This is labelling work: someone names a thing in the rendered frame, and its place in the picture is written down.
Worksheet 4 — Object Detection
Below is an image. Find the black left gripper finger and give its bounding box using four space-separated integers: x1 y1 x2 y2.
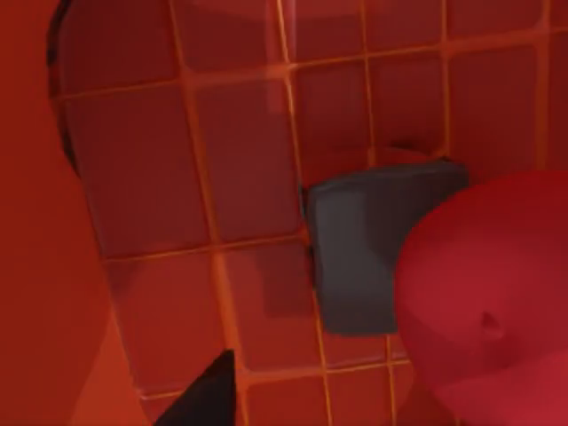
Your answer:
153 349 238 426

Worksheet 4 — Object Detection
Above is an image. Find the red apple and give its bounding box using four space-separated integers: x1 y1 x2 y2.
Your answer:
394 170 568 426

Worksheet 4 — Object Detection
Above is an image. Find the dark grey block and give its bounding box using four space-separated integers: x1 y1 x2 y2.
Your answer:
304 161 470 336

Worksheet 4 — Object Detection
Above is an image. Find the red plastic basket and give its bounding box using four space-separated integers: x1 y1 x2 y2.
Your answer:
0 0 568 426

